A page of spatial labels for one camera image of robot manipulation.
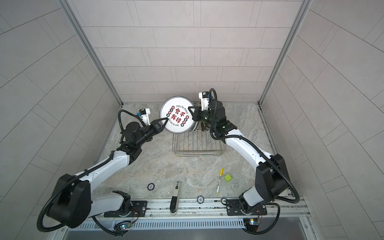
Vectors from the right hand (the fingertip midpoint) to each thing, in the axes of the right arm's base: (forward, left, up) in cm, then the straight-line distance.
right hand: (187, 109), depth 75 cm
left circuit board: (-44, +31, -26) cm, 60 cm away
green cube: (-26, -19, -28) cm, 43 cm away
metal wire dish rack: (-5, -4, -27) cm, 28 cm away
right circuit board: (-46, -27, -31) cm, 62 cm away
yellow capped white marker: (-23, -16, -30) cm, 41 cm away
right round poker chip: (-35, -4, -30) cm, 46 cm away
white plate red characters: (+1, +6, -1) cm, 6 cm away
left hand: (-3, +8, -4) cm, 9 cm away
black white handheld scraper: (-36, +9, -25) cm, 45 cm away
